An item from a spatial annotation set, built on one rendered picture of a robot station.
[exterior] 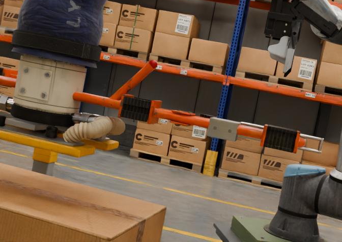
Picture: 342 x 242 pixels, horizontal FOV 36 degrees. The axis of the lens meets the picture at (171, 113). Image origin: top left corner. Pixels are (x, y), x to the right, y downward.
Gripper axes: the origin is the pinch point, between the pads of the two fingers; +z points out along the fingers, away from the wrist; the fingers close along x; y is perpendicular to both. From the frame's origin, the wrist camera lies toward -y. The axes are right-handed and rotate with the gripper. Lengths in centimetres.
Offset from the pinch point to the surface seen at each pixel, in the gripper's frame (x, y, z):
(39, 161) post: -45, 80, 43
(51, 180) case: -14, 60, 41
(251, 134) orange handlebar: 3.6, 5.3, 15.0
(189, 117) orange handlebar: 3.9, 20.7, 14.1
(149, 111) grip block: 5.2, 30.2, 14.5
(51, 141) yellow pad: 14, 50, 25
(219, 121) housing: 3.9, 13.3, 13.5
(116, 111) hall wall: -827, 318, 75
